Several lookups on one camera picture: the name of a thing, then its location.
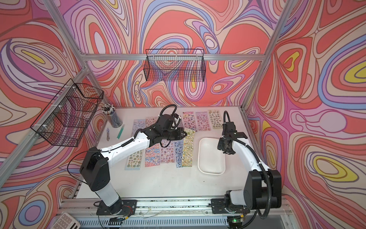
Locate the purple pink sticker sheet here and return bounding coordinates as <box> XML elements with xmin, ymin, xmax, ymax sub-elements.
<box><xmin>196</xmin><ymin>112</ymin><xmax>211</xmax><ymax>131</ymax></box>

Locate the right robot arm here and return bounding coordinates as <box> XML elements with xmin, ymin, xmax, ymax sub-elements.
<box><xmin>217</xmin><ymin>111</ymin><xmax>282</xmax><ymax>219</ymax></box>

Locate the green marker pen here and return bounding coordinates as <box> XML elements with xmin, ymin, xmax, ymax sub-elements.
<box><xmin>117</xmin><ymin>124</ymin><xmax>125</xmax><ymax>139</ymax></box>

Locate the black wire basket left wall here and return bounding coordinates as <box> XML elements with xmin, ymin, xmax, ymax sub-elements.
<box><xmin>30</xmin><ymin>79</ymin><xmax>104</xmax><ymax>148</ymax></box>

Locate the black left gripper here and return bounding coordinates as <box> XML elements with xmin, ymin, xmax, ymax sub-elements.
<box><xmin>161</xmin><ymin>127</ymin><xmax>189</xmax><ymax>141</ymax></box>

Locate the yellow green sticker sheet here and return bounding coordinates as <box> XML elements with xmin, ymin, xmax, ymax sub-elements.
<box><xmin>182</xmin><ymin>129</ymin><xmax>195</xmax><ymax>167</ymax></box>

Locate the green beige sticker sheet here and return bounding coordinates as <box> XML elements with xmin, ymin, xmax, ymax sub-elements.
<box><xmin>208</xmin><ymin>110</ymin><xmax>223</xmax><ymax>129</ymax></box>

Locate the pink cat sticker sheet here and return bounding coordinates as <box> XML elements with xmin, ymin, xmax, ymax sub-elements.
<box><xmin>183</xmin><ymin>111</ymin><xmax>198</xmax><ymax>131</ymax></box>

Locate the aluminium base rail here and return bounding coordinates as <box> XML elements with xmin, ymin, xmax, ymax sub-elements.
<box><xmin>56</xmin><ymin>196</ymin><xmax>299</xmax><ymax>229</ymax></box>

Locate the black wire basket back wall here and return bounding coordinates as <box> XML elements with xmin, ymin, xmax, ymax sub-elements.
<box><xmin>144</xmin><ymin>48</ymin><xmax>206</xmax><ymax>82</ymax></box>

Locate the mesh pen cup with pens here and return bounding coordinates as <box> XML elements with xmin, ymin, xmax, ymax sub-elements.
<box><xmin>102</xmin><ymin>104</ymin><xmax>123</xmax><ymax>128</ymax></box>

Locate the black wire basket wall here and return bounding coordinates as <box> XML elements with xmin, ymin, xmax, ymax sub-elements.
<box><xmin>30</xmin><ymin>79</ymin><xmax>104</xmax><ymax>148</ymax></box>
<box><xmin>144</xmin><ymin>48</ymin><xmax>206</xmax><ymax>82</ymax></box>

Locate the white keypad device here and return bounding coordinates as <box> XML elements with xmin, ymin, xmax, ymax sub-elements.
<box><xmin>51</xmin><ymin>212</ymin><xmax>81</xmax><ymax>229</ymax></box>

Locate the green frog sticker sheet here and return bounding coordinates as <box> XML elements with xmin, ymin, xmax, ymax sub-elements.
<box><xmin>125</xmin><ymin>150</ymin><xmax>144</xmax><ymax>170</ymax></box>

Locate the pink food sticker sheet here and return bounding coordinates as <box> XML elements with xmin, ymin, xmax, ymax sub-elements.
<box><xmin>145</xmin><ymin>116</ymin><xmax>158</xmax><ymax>127</ymax></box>

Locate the light blue sticker sheet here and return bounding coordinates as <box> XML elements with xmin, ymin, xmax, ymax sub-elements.
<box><xmin>131</xmin><ymin>119</ymin><xmax>146</xmax><ymax>136</ymax></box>

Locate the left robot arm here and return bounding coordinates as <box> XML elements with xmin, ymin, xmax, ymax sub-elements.
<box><xmin>80</xmin><ymin>104</ymin><xmax>187</xmax><ymax>217</ymax></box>

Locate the white plastic storage box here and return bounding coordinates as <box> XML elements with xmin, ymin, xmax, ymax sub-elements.
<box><xmin>198</xmin><ymin>137</ymin><xmax>226</xmax><ymax>176</ymax></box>

